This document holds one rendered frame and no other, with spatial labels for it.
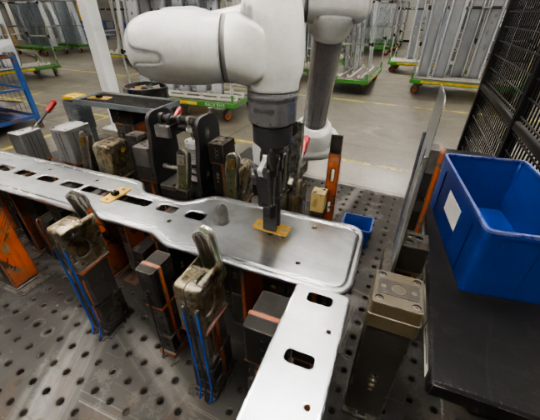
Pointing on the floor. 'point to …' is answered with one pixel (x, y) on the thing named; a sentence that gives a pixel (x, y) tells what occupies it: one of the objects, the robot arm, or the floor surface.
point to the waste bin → (147, 89)
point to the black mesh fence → (537, 77)
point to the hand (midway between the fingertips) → (272, 213)
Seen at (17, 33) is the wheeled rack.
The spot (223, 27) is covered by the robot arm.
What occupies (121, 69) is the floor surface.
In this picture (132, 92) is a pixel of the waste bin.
